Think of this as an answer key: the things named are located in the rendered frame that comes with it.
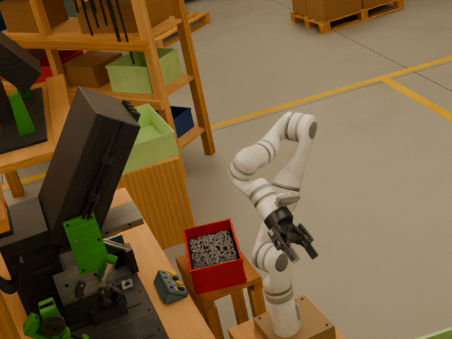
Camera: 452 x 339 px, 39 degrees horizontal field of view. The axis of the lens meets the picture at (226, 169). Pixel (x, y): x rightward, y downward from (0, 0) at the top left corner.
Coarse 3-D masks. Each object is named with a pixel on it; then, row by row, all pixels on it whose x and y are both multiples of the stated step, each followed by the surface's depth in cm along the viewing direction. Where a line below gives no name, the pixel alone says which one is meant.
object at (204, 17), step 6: (168, 0) 904; (168, 6) 906; (168, 12) 907; (186, 12) 937; (198, 12) 925; (204, 12) 918; (192, 18) 900; (198, 18) 899; (204, 18) 913; (198, 24) 913; (204, 24) 912; (168, 30) 913; (174, 30) 861; (192, 30) 891; (156, 36) 857; (162, 36) 845; (156, 42) 836; (162, 42) 842; (168, 42) 859
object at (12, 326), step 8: (0, 296) 208; (0, 304) 201; (0, 312) 200; (8, 312) 214; (0, 320) 201; (8, 320) 207; (0, 328) 203; (8, 328) 204; (16, 328) 219; (0, 336) 204; (8, 336) 205; (16, 336) 212
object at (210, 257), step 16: (208, 224) 275; (224, 224) 276; (192, 240) 274; (208, 240) 271; (224, 240) 270; (192, 256) 264; (208, 256) 260; (224, 256) 259; (240, 256) 250; (192, 272) 248; (208, 272) 250; (224, 272) 251; (240, 272) 252; (208, 288) 252
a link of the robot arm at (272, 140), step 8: (288, 112) 201; (280, 120) 199; (288, 120) 199; (272, 128) 194; (280, 128) 197; (264, 136) 190; (272, 136) 189; (280, 136) 197; (264, 144) 184; (272, 144) 186; (272, 152) 185
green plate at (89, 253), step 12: (72, 228) 228; (84, 228) 230; (96, 228) 231; (72, 240) 229; (84, 240) 230; (96, 240) 232; (84, 252) 231; (96, 252) 232; (84, 264) 232; (96, 264) 233
